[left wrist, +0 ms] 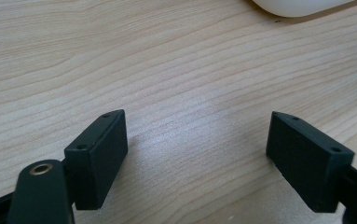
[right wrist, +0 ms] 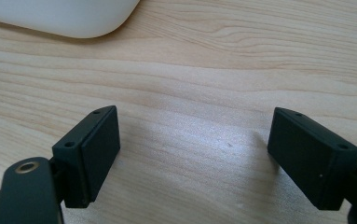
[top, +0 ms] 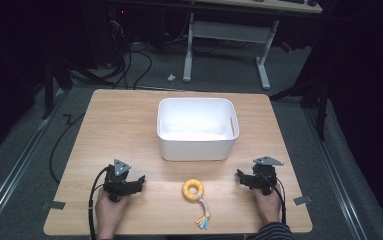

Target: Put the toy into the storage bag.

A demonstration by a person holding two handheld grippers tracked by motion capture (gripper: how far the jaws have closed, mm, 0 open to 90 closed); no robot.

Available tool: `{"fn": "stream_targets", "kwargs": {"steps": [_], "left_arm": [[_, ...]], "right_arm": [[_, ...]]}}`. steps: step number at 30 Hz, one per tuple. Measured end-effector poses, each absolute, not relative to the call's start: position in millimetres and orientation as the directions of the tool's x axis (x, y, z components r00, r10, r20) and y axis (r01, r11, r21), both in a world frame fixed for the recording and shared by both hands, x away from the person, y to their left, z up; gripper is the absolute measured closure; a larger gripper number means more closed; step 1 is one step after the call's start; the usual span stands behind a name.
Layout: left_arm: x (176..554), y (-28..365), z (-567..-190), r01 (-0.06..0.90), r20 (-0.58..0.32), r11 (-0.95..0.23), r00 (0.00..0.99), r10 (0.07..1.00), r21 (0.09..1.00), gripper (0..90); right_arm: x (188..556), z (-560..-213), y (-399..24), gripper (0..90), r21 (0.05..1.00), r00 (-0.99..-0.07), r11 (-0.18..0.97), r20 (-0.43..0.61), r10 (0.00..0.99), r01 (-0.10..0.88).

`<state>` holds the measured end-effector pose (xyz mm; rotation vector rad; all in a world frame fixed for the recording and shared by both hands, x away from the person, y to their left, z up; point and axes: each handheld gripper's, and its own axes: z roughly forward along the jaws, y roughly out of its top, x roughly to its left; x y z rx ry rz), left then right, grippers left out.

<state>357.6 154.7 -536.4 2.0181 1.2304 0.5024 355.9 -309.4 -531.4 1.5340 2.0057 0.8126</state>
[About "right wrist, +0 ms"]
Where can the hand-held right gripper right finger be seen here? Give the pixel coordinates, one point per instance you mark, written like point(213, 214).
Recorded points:
point(309, 161)

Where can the white rounded tray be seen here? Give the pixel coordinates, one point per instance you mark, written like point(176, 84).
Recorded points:
point(67, 15)

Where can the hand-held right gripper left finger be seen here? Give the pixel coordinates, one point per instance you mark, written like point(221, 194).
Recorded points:
point(86, 161)

